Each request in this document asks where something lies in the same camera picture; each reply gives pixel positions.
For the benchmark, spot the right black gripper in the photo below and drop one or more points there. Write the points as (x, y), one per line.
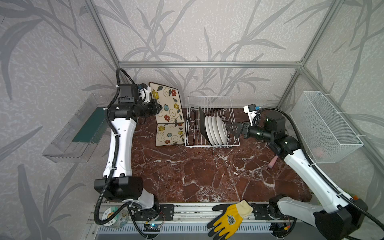
(243, 130)

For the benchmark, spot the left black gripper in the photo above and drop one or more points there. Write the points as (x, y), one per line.
(153, 108)

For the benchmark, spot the black square floral plate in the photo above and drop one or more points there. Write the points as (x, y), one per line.
(170, 134)
(170, 101)

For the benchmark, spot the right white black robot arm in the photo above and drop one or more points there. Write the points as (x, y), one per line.
(339, 214)

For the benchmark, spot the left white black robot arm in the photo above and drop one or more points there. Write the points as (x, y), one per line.
(130, 102)

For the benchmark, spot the purple pink brush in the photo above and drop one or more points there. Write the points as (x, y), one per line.
(273, 161)

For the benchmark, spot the pink object in basket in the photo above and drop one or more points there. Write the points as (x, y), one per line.
(318, 152)

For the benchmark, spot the yellow black work glove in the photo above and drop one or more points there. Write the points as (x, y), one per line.
(228, 222)

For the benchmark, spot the green circuit board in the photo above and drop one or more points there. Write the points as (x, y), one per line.
(153, 227)

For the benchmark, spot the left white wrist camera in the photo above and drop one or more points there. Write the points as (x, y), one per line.
(144, 93)

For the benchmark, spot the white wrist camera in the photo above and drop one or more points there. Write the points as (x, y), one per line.
(253, 113)
(144, 93)

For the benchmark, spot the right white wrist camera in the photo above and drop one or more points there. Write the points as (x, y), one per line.
(253, 113)

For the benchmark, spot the white wire dish rack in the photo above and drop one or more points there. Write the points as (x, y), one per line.
(211, 106)

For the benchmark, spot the clear acrylic wall shelf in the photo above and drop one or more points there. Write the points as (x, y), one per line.
(77, 141)

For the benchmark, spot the white wire mesh wall basket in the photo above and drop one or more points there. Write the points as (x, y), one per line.
(322, 125)

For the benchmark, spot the aluminium mounting rail base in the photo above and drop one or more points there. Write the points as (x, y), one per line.
(188, 221)

